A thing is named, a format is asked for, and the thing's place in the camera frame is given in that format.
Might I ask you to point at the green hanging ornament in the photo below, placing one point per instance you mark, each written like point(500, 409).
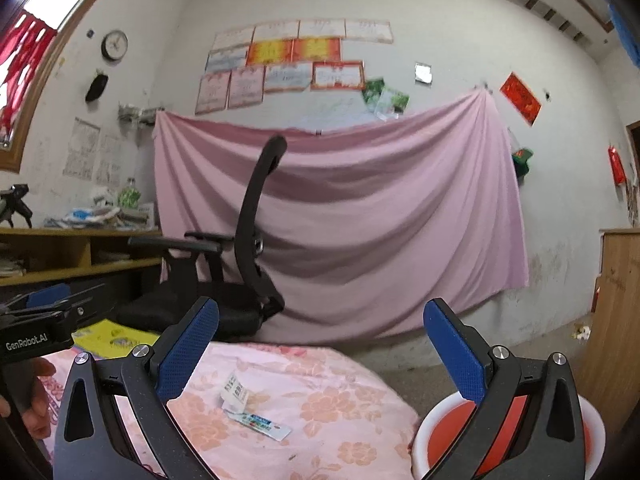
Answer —
point(521, 159)

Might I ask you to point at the black office chair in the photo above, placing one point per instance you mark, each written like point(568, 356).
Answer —
point(221, 268)

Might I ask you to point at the pink hanging sheet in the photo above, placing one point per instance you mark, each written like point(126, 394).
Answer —
point(362, 226)

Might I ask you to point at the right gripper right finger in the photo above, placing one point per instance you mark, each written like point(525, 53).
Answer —
point(548, 441)

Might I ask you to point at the green wall packets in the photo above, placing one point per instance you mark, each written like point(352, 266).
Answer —
point(382, 101)

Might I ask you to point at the blue white sachet wrapper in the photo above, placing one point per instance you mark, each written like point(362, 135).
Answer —
point(263, 426)

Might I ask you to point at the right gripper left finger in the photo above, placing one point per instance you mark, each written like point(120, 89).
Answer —
point(92, 442)

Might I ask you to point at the silver wall plate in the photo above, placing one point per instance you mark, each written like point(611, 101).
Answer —
point(423, 74)

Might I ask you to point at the black wall object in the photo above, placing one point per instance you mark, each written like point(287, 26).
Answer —
point(96, 88)

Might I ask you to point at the wooden wall shelf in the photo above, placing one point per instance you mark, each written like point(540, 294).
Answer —
point(56, 255)

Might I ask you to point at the wooden framed window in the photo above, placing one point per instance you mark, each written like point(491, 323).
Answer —
point(34, 49)

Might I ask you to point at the round wall clock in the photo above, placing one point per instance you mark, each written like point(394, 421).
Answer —
point(114, 45)

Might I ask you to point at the left human hand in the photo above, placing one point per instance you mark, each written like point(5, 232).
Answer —
point(37, 418)

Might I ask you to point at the red diamond wall paper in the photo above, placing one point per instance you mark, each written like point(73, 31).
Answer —
point(519, 95)

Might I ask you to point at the yellow red wall certificate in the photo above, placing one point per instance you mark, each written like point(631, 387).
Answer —
point(294, 50)

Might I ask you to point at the wooden cabinet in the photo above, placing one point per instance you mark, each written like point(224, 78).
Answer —
point(609, 374)

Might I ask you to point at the white paper wrapper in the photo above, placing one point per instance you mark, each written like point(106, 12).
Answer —
point(234, 395)

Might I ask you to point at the blue hanging fabric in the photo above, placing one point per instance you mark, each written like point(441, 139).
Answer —
point(627, 40)

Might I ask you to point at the pink floral tablecloth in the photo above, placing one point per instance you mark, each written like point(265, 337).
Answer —
point(345, 422)

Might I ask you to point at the black glue gun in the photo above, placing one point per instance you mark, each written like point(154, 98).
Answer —
point(12, 202)

